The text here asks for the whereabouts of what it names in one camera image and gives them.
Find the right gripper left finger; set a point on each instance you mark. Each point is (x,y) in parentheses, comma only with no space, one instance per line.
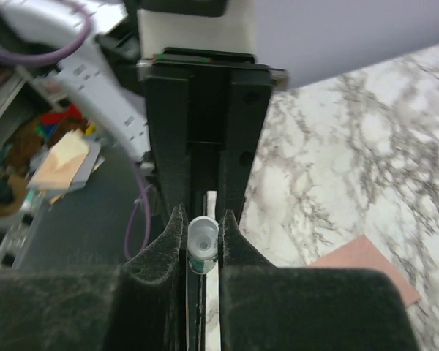
(135,306)

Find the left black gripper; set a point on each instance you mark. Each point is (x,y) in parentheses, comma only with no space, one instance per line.
(205,112)

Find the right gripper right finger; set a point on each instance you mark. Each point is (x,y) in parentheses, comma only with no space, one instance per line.
(263,307)

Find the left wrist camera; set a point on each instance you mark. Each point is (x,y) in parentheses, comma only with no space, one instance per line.
(232,32)

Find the green glue stick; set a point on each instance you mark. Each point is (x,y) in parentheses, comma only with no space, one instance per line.
(202,244)

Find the stacked coloured paper sheets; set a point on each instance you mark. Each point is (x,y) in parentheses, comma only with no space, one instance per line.
(67,166)

